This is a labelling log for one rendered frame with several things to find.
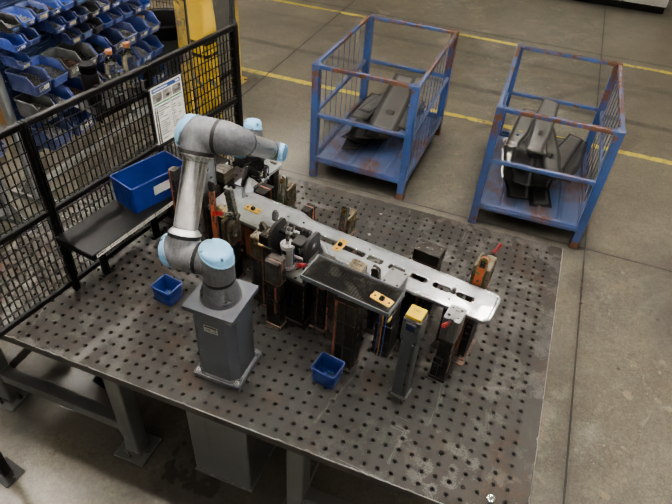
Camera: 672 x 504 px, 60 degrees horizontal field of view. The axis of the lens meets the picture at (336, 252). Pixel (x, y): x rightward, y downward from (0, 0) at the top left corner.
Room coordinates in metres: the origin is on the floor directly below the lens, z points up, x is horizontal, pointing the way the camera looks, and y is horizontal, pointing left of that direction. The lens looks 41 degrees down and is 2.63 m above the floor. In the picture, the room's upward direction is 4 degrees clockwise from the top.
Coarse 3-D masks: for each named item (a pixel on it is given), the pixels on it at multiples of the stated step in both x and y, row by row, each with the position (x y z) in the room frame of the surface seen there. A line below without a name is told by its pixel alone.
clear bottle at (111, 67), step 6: (108, 48) 2.37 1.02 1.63; (108, 54) 2.34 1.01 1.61; (108, 60) 2.34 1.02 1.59; (114, 60) 2.35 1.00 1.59; (108, 66) 2.33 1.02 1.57; (114, 66) 2.34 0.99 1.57; (108, 72) 2.33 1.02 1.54; (114, 72) 2.33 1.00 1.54; (108, 78) 2.33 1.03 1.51; (120, 84) 2.34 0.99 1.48; (114, 90) 2.33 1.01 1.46; (120, 90) 2.34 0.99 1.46
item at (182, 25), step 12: (180, 0) 4.74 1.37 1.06; (216, 0) 5.34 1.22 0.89; (228, 0) 5.54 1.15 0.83; (180, 12) 4.73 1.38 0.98; (216, 12) 5.33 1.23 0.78; (228, 12) 5.52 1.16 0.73; (180, 24) 4.73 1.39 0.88; (216, 24) 5.32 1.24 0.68; (228, 24) 5.51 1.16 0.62; (180, 36) 4.74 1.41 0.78; (228, 36) 5.50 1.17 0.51; (228, 48) 5.49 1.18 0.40; (180, 60) 4.75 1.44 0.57; (192, 60) 4.87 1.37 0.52; (240, 60) 5.63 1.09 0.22; (192, 72) 4.86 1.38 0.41; (240, 72) 5.62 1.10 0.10; (192, 96) 4.77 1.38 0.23
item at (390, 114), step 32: (352, 32) 4.65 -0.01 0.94; (448, 32) 4.83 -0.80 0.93; (320, 64) 3.97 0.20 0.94; (384, 64) 5.01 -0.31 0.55; (448, 64) 4.79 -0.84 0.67; (320, 96) 4.00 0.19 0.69; (384, 96) 4.41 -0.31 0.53; (416, 96) 3.71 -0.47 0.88; (352, 128) 4.45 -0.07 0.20; (384, 128) 3.81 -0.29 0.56; (416, 128) 3.84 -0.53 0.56; (320, 160) 3.94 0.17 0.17; (352, 160) 3.98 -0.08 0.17; (384, 160) 4.03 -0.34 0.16; (416, 160) 4.01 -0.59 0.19
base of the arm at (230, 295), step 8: (208, 288) 1.44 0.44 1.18; (216, 288) 1.43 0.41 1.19; (224, 288) 1.44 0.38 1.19; (232, 288) 1.46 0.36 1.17; (240, 288) 1.50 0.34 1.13; (200, 296) 1.45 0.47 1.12; (208, 296) 1.43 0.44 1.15; (216, 296) 1.42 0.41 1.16; (224, 296) 1.43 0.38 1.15; (232, 296) 1.44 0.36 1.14; (240, 296) 1.47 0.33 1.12; (208, 304) 1.42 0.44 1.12; (216, 304) 1.41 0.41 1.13; (224, 304) 1.42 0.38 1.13; (232, 304) 1.43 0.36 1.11
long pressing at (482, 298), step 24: (240, 192) 2.28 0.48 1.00; (264, 216) 2.10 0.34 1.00; (336, 240) 1.97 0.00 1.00; (360, 240) 1.98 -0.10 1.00; (384, 264) 1.83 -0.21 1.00; (408, 264) 1.84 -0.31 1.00; (408, 288) 1.69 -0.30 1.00; (432, 288) 1.71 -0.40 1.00; (480, 288) 1.73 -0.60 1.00; (480, 312) 1.59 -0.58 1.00
